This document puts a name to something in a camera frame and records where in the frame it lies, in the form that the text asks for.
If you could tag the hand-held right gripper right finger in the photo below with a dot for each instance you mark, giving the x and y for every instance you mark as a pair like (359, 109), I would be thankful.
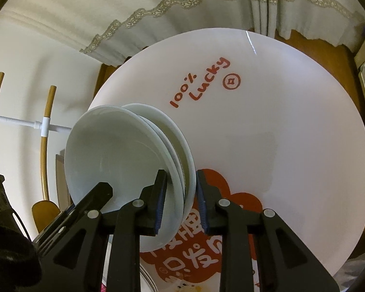
(202, 206)

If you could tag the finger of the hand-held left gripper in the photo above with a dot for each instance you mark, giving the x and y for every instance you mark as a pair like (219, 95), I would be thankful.
(91, 197)

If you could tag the pink printed table mat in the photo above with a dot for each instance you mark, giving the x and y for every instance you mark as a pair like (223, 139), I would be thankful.
(261, 158)

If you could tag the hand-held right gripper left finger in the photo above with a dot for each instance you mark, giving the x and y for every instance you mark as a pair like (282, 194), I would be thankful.
(161, 206)

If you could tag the brown wooden chair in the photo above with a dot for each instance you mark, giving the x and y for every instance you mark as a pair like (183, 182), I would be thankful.
(45, 216)

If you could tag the wooden and white clothes rack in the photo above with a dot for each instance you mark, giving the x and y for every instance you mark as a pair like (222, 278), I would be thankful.
(18, 122)

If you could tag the white plate grey rim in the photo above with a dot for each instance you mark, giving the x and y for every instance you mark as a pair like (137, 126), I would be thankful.
(146, 283)

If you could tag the cream curtain with lace trim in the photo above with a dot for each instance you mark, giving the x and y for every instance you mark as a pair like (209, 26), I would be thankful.
(140, 0)

